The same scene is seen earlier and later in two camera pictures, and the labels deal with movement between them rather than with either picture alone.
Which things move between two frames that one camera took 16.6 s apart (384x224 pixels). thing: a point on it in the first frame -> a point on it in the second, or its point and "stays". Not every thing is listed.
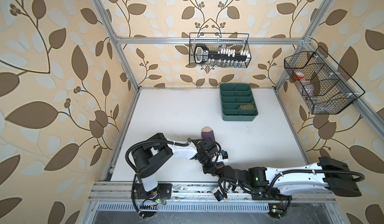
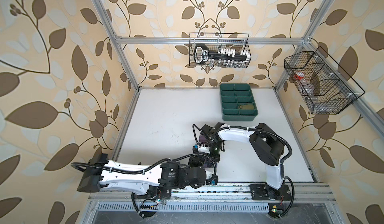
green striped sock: x=249 y=106 stays
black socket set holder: x=224 y=57 stays
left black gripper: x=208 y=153 -> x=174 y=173
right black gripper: x=222 y=171 -> x=215 y=158
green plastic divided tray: x=238 y=102 stays
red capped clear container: x=299 y=75 stays
